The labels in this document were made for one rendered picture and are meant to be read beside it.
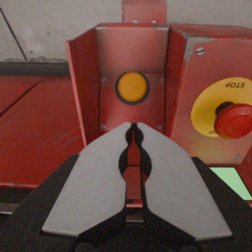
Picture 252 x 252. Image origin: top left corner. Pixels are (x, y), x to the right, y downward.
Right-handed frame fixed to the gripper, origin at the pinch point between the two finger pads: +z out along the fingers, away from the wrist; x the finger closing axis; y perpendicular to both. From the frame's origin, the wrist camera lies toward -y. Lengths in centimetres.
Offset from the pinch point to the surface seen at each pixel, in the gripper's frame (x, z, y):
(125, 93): -1.0, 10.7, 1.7
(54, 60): -42, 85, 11
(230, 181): 12.1, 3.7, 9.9
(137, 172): 0.8, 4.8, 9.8
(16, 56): -63, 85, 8
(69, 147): -13.5, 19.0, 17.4
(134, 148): 0.8, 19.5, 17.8
